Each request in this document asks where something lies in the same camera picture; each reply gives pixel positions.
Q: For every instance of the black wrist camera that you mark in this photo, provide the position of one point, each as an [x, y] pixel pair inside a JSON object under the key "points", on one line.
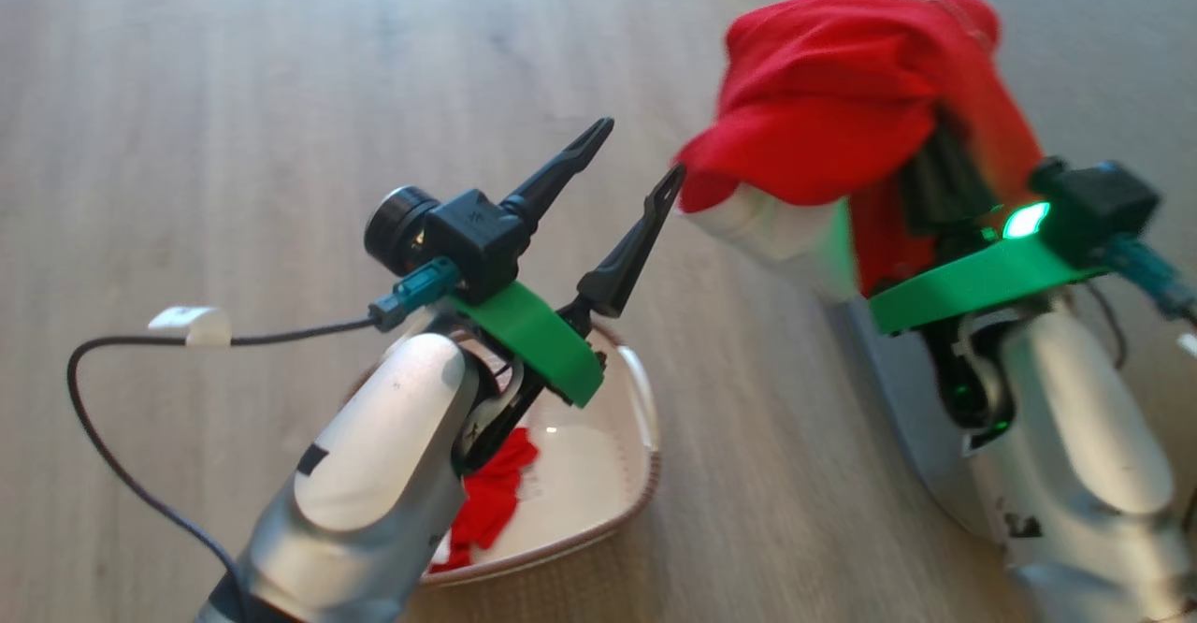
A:
{"points": [[1099, 202], [458, 235]]}

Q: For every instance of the red clothing item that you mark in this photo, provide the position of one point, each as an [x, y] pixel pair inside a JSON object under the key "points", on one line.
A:
{"points": [[491, 497], [823, 90]]}

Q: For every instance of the teal camera connector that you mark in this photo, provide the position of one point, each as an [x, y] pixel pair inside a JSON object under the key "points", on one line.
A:
{"points": [[416, 291], [1155, 272]]}

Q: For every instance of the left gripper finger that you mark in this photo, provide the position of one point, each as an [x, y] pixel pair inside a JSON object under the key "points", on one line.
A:
{"points": [[631, 249], [556, 169]]}

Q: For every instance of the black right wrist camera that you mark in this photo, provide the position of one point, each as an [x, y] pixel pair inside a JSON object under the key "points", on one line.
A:
{"points": [[1099, 202]]}

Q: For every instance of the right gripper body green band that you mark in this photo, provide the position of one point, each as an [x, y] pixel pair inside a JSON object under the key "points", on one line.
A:
{"points": [[973, 282]]}

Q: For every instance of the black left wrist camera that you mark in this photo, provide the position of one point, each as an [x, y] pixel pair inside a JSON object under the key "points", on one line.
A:
{"points": [[458, 235]]}

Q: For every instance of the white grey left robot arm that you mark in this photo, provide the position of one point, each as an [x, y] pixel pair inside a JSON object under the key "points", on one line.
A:
{"points": [[374, 473]]}

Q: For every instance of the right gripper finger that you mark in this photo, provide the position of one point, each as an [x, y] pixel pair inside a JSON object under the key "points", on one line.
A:
{"points": [[944, 179]]}

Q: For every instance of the grey sofa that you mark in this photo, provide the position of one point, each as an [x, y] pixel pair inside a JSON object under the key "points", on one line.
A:
{"points": [[1103, 62]]}

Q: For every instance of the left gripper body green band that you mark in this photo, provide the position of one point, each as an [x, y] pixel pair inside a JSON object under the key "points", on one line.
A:
{"points": [[538, 333]]}

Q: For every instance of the white clothing item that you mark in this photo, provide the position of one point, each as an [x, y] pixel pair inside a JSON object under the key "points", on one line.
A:
{"points": [[776, 230]]}

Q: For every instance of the teal right camera connector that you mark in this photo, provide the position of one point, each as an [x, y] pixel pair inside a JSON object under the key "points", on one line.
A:
{"points": [[1155, 272]]}

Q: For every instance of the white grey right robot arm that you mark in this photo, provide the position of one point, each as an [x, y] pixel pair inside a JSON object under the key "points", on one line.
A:
{"points": [[1075, 455]]}

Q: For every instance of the teal left camera connector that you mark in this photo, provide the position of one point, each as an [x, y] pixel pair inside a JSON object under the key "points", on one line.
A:
{"points": [[416, 291]]}

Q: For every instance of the white plastic laundry basket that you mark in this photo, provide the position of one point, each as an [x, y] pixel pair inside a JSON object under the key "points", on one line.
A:
{"points": [[584, 473]]}

